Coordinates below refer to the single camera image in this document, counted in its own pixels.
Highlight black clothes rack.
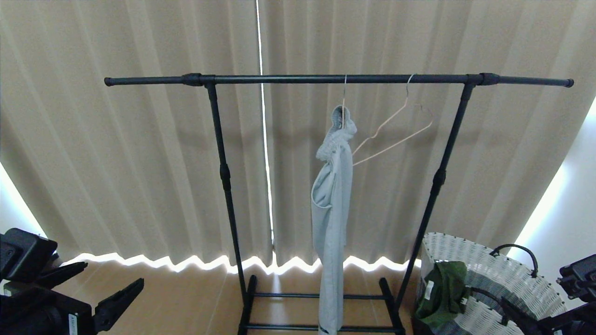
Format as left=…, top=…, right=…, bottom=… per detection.
left=104, top=72, right=574, bottom=335

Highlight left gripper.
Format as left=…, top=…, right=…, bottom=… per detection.
left=0, top=261, right=145, bottom=335

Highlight green garment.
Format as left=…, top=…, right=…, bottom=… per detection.
left=414, top=261, right=471, bottom=328

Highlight beige curtain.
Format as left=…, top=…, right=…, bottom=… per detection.
left=0, top=0, right=596, bottom=275

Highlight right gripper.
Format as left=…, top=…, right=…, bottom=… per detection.
left=501, top=298, right=596, bottom=335

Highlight pink clothes hanger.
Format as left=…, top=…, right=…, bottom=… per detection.
left=352, top=74, right=434, bottom=167
left=341, top=74, right=349, bottom=130

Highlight white laundry basket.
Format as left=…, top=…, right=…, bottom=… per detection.
left=412, top=233, right=569, bottom=335

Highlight pale grey shorts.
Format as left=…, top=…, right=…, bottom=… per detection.
left=311, top=105, right=358, bottom=335

